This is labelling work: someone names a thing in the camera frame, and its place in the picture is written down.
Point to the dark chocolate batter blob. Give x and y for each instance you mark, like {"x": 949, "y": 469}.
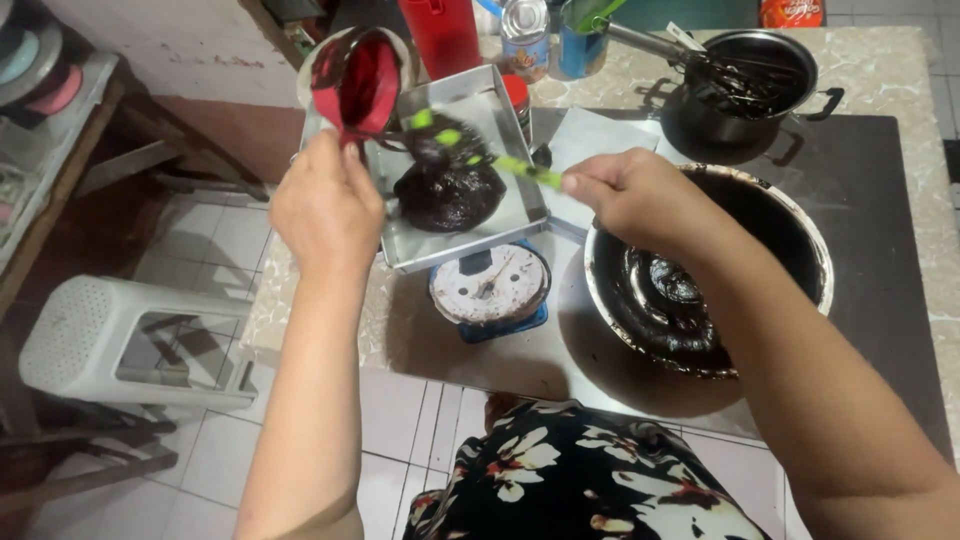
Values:
{"x": 450, "y": 187}

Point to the white plastic stool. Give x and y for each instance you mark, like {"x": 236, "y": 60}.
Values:
{"x": 142, "y": 345}

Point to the square metal baking pan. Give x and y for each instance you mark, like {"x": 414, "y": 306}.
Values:
{"x": 450, "y": 172}

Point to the person's right hand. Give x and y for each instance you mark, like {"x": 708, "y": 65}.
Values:
{"x": 645, "y": 199}

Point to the floral black dress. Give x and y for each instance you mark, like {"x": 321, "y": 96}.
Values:
{"x": 585, "y": 480}

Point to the orange snack packet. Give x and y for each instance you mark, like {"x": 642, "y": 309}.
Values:
{"x": 791, "y": 11}

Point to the red plastic container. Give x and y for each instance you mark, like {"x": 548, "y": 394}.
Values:
{"x": 441, "y": 34}

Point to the person's left hand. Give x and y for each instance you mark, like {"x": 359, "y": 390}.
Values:
{"x": 326, "y": 210}

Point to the wooden shelf with plates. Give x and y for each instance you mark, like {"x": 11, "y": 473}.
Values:
{"x": 45, "y": 120}

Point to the black cooking pot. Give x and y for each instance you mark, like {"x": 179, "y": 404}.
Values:
{"x": 742, "y": 86}

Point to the red measuring cup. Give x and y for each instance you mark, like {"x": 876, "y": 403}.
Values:
{"x": 358, "y": 84}

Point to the silver tin can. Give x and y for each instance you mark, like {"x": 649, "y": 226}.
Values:
{"x": 525, "y": 37}

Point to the blue tin can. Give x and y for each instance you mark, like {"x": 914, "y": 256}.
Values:
{"x": 581, "y": 41}

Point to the white dial kitchen scale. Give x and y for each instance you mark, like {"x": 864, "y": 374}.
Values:
{"x": 489, "y": 289}

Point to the green silicone spatula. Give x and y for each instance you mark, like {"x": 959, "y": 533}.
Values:
{"x": 495, "y": 154}

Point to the red lidded jar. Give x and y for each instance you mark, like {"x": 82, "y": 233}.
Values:
{"x": 517, "y": 105}

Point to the large steel mixing bowl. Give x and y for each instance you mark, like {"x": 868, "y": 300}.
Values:
{"x": 697, "y": 277}

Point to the white parchment paper sheet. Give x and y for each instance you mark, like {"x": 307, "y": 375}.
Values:
{"x": 592, "y": 157}

